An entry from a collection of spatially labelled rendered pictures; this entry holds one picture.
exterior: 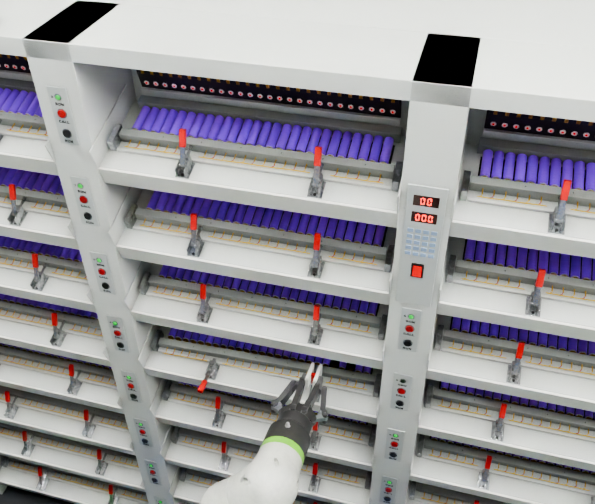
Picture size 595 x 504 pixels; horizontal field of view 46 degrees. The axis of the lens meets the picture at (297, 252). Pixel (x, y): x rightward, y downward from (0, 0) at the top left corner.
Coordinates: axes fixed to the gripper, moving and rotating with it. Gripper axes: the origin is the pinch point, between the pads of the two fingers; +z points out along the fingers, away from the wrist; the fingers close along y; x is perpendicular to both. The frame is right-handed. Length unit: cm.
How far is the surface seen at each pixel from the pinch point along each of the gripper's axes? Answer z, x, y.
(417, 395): -1.4, 1.8, 24.3
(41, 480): 19, -82, -96
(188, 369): 2.8, -7.9, -32.9
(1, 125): -5, 54, -71
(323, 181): -8, 52, 1
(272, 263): -5.2, 31.3, -9.3
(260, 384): 2.8, -7.9, -13.8
